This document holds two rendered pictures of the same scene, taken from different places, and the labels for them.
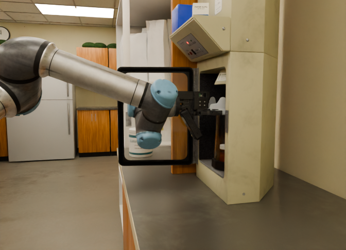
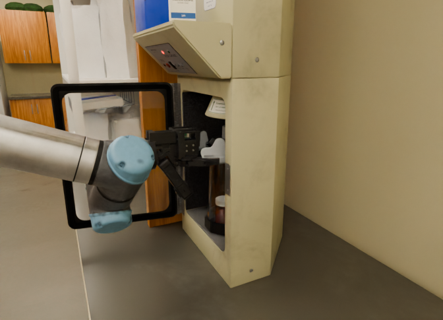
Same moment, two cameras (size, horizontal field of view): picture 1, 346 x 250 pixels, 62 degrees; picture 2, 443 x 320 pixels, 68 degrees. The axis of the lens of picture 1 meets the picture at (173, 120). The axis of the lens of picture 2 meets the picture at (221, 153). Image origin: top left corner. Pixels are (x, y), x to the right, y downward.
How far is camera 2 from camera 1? 0.28 m
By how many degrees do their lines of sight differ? 16
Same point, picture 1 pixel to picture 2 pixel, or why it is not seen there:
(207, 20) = (196, 30)
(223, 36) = (221, 55)
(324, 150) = (341, 189)
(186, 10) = not seen: outside the picture
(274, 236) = not seen: outside the picture
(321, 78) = (341, 98)
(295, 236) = not seen: outside the picture
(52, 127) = not seen: outside the picture
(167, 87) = (135, 153)
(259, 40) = (273, 59)
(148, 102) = (105, 178)
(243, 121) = (250, 177)
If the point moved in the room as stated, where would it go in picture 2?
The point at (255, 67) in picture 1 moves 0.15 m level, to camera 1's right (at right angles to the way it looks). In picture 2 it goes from (267, 99) to (333, 97)
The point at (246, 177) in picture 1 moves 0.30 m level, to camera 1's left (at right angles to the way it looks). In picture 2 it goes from (254, 249) to (119, 267)
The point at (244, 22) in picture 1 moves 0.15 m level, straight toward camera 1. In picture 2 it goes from (252, 32) to (262, 22)
